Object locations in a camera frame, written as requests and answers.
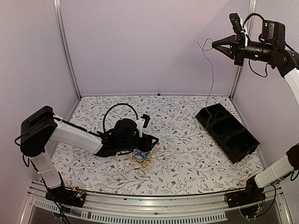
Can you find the yellow cable bundle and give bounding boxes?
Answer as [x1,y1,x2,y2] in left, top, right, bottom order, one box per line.
[125,147,164,173]

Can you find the blue cable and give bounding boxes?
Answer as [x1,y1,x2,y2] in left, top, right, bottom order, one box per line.
[130,149,150,164]

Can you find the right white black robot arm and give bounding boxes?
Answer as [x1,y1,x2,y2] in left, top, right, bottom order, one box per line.
[212,19,299,203]

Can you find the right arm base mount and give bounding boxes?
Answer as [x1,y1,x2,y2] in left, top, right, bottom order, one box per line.
[224,185,266,219]

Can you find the black three-compartment tray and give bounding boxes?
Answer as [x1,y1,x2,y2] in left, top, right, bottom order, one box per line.
[195,103,260,164]

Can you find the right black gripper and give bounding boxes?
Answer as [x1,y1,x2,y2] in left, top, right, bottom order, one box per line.
[213,34,275,66]

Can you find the floral patterned table mat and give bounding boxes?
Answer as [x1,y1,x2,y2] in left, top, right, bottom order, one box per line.
[52,96,263,196]

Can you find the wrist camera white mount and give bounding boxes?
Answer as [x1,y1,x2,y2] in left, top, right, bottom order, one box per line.
[229,13,249,41]
[136,114,150,138]

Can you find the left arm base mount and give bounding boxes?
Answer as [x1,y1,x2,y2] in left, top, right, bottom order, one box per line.
[45,185,86,208]

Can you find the right arm black sleeved cable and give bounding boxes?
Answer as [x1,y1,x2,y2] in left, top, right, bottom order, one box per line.
[242,13,266,26]

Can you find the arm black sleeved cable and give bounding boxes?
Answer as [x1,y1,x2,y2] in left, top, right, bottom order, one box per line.
[242,13,266,26]
[102,103,139,133]

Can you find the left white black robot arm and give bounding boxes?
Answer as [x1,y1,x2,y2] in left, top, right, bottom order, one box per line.
[14,106,159,203]

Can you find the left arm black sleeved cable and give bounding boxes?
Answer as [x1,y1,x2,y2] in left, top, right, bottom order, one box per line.
[102,103,139,133]

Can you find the thin grey cable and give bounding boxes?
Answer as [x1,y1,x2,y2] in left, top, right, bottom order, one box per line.
[197,38,232,129]

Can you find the aluminium front rail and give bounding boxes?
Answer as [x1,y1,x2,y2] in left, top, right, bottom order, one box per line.
[20,181,293,224]

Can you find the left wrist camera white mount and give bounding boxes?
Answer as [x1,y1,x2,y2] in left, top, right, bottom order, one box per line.
[136,114,150,138]

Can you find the left aluminium frame post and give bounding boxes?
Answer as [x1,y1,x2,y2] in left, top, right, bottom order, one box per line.
[53,0,82,99]

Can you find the aluminium frame post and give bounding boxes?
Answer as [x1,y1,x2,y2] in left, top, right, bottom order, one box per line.
[229,0,257,101]
[53,0,82,99]

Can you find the right aluminium frame post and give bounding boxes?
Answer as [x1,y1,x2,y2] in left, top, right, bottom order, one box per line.
[229,0,257,101]

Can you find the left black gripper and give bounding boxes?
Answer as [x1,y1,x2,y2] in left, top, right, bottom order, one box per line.
[118,133,158,153]

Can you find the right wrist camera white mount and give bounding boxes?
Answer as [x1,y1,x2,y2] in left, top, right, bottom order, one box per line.
[229,13,249,41]

